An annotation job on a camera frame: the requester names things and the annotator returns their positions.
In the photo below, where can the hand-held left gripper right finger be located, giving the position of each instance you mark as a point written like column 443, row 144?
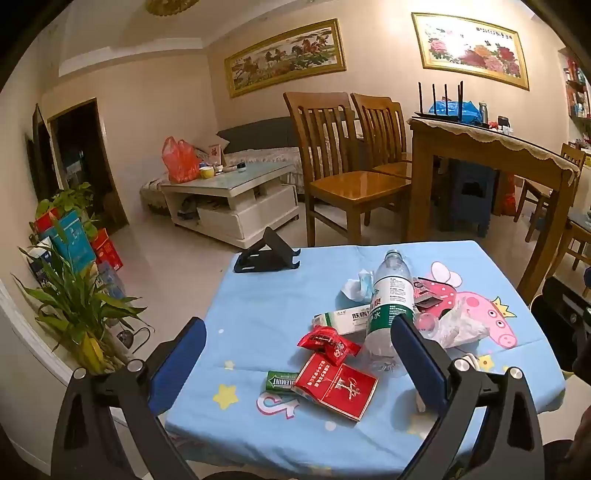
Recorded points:
column 418, row 355

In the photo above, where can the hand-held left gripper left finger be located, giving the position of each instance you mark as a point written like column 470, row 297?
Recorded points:
column 180, row 355

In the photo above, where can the white plastic bag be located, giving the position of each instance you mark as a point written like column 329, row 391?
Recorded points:
column 457, row 327

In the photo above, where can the clear plastic water bottle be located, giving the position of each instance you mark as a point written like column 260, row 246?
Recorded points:
column 392, row 295

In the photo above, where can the red cigarette pack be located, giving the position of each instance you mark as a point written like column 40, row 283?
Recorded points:
column 334, row 385

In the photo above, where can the red candy wrapper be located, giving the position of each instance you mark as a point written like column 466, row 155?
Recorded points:
column 325, row 344

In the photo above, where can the green chewing gum pack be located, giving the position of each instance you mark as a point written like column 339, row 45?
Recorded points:
column 279, row 381

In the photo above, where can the black trash bin yellow rim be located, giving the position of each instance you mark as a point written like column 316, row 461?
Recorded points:
column 563, row 318

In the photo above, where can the pink black foil packet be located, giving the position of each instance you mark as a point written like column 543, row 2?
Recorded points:
column 425, row 288

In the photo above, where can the white green medicine box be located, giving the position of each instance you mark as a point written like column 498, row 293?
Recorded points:
column 344, row 318

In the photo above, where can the crumpled blue white face mask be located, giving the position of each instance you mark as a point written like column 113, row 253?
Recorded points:
column 355, row 286

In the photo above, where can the small blue printed box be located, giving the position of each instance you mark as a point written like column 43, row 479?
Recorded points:
column 111, row 279

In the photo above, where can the blue cartoon print tablecloth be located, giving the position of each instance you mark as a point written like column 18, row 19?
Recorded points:
column 277, row 314

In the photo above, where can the tall leafy potted plant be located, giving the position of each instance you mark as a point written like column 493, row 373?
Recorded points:
column 78, row 314

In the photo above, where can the red gift box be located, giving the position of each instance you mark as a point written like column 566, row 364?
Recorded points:
column 46, row 221
column 107, row 251

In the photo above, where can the black folding phone stand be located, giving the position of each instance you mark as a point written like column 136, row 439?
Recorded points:
column 265, row 256

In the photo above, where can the blue plastic stool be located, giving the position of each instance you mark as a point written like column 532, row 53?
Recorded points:
column 466, row 207

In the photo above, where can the large blue gift box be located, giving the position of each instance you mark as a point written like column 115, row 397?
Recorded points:
column 71, row 240

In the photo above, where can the white coffee table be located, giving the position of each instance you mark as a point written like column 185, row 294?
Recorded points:
column 258, row 217

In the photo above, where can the wooden dining table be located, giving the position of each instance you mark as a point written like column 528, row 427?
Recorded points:
column 420, row 184

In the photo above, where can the red bag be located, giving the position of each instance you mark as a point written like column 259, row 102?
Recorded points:
column 509, row 196

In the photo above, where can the yellow round container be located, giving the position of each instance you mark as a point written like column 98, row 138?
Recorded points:
column 206, row 172

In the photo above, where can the green pothos plant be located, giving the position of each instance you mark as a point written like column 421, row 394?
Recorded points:
column 69, row 198

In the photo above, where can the orange plastic bag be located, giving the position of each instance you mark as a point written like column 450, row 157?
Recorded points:
column 180, row 161

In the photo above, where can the small pink box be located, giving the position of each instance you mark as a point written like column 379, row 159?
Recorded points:
column 215, row 153

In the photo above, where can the sofa with beige cover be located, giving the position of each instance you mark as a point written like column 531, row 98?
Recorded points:
column 268, row 154

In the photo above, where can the beige lace table cover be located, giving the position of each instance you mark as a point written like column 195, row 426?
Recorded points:
column 508, row 141

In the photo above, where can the grey sofa cushion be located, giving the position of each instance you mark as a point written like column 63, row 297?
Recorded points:
column 258, row 131

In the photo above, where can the black router with antennas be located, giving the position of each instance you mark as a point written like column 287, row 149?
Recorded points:
column 443, row 116

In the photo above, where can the black flat television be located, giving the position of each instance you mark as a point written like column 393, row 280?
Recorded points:
column 41, row 152

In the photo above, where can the small black item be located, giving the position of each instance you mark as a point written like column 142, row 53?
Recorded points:
column 503, row 122

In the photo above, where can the blue plastic bag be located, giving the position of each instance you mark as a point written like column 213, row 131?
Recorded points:
column 455, row 108

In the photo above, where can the grey thermos flask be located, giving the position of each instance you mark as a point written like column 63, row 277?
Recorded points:
column 483, row 111

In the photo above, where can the framed flower painting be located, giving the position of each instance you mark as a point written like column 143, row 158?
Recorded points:
column 466, row 48

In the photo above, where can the framed horse painting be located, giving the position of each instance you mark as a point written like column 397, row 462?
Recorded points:
column 286, row 57

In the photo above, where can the gold ceiling lamp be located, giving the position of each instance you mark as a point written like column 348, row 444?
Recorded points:
column 168, row 4

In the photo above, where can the dark wooden door frame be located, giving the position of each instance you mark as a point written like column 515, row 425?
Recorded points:
column 104, row 138

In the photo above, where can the wall shelf with items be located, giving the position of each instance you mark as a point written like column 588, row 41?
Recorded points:
column 577, row 97

